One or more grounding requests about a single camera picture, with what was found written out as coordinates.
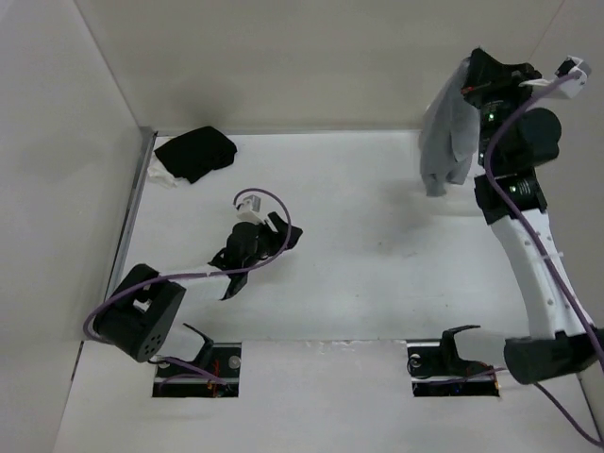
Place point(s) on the folded white tank top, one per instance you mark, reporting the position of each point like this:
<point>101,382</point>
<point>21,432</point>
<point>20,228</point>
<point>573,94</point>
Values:
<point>158,174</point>

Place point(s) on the folded black tank top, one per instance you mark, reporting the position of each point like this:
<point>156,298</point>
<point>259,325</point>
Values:
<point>196,153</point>

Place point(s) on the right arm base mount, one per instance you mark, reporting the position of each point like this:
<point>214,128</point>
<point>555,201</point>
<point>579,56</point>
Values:
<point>438,370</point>

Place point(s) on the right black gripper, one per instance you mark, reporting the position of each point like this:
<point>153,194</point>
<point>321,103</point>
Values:
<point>488,76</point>

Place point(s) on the left metal table rail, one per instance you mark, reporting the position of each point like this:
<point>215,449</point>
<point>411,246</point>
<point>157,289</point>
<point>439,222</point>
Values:
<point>149,136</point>

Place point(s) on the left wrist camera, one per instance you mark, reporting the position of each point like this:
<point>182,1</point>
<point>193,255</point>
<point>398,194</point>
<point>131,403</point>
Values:
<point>248,209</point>

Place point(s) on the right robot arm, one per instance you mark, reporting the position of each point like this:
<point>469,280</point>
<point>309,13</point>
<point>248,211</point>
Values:
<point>516,137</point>

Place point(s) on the grey tank top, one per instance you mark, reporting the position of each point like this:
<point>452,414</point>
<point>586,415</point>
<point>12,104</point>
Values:
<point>449,136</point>

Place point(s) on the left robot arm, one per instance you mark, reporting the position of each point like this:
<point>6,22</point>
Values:
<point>145,316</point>

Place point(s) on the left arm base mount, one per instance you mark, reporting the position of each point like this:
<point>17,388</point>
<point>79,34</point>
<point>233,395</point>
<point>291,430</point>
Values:
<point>206,369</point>

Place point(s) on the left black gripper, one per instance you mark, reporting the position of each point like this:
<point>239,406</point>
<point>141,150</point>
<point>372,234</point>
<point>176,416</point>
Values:
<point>277,239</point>

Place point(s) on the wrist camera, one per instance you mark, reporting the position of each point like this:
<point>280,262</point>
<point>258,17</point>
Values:
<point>248,209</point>
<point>575,72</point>

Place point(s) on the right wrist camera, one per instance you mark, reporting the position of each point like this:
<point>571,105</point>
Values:
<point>575,72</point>

